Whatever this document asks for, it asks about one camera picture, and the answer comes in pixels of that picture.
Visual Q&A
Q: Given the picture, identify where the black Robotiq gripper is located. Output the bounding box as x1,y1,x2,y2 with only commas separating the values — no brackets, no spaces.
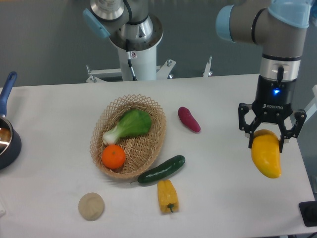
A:
238,75,307,153

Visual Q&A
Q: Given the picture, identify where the yellow mango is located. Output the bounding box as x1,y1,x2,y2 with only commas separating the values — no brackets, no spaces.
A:
251,129,282,179

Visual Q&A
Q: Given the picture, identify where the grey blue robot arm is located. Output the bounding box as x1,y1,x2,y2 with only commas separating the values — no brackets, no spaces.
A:
215,0,311,148

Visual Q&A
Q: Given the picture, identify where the woven wicker basket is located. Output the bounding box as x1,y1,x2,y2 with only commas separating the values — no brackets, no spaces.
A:
90,95,166,179

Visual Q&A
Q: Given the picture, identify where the purple sweet potato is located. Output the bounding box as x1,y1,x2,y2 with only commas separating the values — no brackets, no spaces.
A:
178,107,201,133

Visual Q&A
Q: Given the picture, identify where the black device at edge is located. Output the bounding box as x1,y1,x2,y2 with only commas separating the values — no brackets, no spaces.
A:
299,201,317,227

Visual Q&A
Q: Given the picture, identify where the dark green cucumber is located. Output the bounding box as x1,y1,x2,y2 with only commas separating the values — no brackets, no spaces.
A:
137,155,186,184

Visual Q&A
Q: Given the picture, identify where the yellow bell pepper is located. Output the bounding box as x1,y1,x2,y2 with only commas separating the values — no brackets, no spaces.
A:
157,180,179,213

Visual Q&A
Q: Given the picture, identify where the green bok choy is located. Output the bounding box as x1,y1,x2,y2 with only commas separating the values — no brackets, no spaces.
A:
102,109,152,145

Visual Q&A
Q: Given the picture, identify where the orange fruit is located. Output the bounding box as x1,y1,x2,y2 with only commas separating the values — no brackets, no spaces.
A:
102,144,126,170

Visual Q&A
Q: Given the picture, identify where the beige steamed bun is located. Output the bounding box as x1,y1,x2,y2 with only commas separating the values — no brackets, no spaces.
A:
78,192,105,221

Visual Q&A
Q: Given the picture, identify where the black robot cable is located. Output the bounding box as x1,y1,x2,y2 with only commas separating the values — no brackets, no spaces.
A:
123,39,138,81

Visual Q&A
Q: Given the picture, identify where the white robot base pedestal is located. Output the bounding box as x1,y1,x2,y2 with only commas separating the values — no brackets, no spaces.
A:
82,0,164,81

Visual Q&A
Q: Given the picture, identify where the white metal frame foot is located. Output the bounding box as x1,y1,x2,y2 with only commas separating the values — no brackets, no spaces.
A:
86,56,213,83

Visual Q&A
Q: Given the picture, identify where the blue handled saucepan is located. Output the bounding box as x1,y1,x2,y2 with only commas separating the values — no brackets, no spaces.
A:
0,71,22,170

